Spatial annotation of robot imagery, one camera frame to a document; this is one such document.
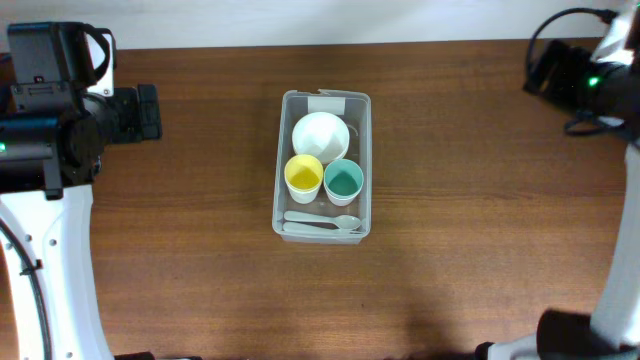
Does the pale plastic spoon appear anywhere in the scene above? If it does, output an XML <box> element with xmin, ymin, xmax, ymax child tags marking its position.
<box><xmin>284</xmin><ymin>211</ymin><xmax>362</xmax><ymax>230</ymax></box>

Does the teal plastic cup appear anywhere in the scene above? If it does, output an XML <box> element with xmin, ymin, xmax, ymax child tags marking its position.
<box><xmin>324</xmin><ymin>159</ymin><xmax>365</xmax><ymax>199</ymax></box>

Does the clear plastic container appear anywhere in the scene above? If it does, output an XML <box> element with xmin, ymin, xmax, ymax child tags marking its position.
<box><xmin>272</xmin><ymin>90</ymin><xmax>373</xmax><ymax>244</ymax></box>

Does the white plastic cup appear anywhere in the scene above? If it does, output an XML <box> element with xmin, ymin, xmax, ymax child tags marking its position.
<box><xmin>288</xmin><ymin>186</ymin><xmax>320</xmax><ymax>205</ymax></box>

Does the pale plastic fork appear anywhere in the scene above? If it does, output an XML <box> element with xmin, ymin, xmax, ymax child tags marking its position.
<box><xmin>283</xmin><ymin>222</ymin><xmax>359</xmax><ymax>235</ymax></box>

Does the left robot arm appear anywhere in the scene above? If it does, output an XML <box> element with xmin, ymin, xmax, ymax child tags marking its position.
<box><xmin>1</xmin><ymin>22</ymin><xmax>162</xmax><ymax>359</ymax></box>

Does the yellow plastic cup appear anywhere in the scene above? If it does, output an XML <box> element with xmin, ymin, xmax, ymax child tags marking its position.
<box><xmin>284</xmin><ymin>154</ymin><xmax>324</xmax><ymax>193</ymax></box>

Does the white plastic bowl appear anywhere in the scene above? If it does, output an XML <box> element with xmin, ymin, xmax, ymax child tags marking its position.
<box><xmin>292</xmin><ymin>112</ymin><xmax>350</xmax><ymax>165</ymax></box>

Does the pink plastic cup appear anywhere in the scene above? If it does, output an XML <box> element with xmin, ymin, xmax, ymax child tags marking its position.
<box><xmin>326</xmin><ymin>189</ymin><xmax>359</xmax><ymax>207</ymax></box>

